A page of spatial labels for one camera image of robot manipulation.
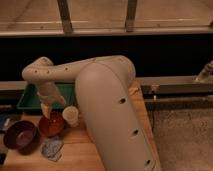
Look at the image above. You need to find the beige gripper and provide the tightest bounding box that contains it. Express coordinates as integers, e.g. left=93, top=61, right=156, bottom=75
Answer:
left=36, top=82, right=66, bottom=119

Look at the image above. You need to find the red-orange bowl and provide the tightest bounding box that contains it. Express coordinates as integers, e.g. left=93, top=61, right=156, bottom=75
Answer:
left=38, top=111, right=65, bottom=137

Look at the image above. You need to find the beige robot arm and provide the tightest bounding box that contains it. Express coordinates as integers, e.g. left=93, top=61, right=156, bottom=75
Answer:
left=22, top=55, right=162, bottom=171

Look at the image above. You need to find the green plastic tray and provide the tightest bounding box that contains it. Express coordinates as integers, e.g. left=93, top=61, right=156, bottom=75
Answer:
left=17, top=84, right=76, bottom=111

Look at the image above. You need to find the white cylindrical cup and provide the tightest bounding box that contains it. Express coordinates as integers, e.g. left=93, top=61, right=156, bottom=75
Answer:
left=62, top=106, right=79, bottom=127

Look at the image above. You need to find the purple bowl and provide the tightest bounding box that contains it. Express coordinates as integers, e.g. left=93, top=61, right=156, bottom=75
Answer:
left=3, top=120, right=37, bottom=150

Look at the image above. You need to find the grey crumpled cloth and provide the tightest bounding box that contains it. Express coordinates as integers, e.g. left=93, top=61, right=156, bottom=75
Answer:
left=40, top=136, right=64, bottom=162

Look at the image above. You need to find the metal rail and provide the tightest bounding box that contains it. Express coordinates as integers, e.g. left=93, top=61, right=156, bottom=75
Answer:
left=138, top=75, right=213, bottom=100

